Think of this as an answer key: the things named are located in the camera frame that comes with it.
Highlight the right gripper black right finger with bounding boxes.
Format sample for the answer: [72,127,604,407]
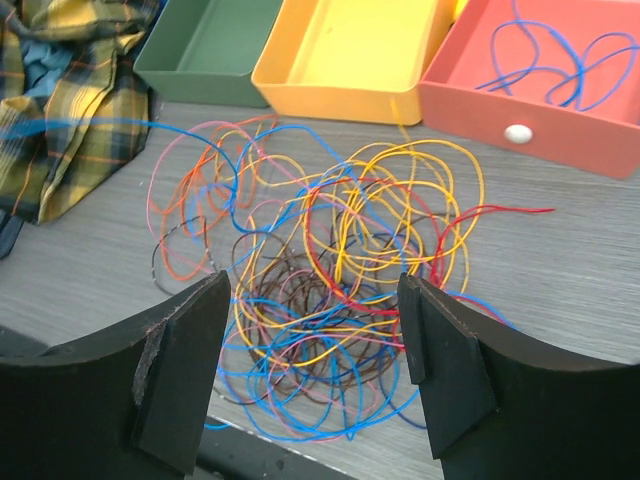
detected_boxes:
[398,275,639,479]

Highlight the yellow plastic tray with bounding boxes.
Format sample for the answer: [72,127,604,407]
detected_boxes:
[251,0,457,126]

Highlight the blue wires in red tray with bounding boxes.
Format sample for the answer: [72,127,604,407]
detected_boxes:
[474,0,640,112]

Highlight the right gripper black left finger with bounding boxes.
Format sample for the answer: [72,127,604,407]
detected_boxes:
[1,273,231,479]

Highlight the orange wire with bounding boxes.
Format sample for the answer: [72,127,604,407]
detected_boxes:
[159,114,279,281]

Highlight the brown wire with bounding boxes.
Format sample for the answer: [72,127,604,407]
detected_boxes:
[232,229,401,406]

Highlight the blue wire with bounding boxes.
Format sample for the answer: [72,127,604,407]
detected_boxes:
[0,117,516,444]

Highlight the yellow plaid flannel shirt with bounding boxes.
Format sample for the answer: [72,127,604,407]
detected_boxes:
[1,1,160,224]

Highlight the green plastic tray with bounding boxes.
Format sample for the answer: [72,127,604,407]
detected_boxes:
[134,0,282,108]

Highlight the dark grey folded cloth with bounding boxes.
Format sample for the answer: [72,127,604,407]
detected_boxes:
[0,211,24,259]

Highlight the red orange plastic tray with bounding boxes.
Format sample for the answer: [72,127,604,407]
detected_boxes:
[419,1,639,179]

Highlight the black striped wire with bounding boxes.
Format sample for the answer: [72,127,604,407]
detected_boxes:
[149,217,221,296]

